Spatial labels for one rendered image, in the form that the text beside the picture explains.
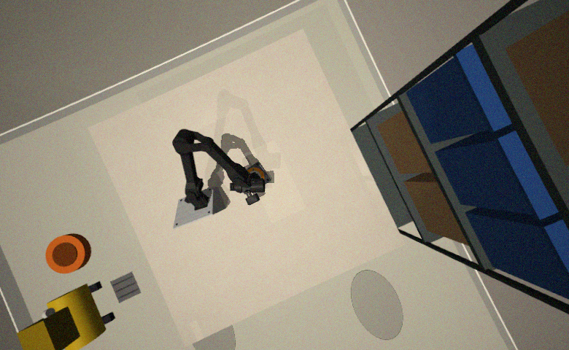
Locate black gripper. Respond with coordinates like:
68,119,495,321
244,190,260,205

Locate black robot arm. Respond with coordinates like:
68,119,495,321
172,129,265,210

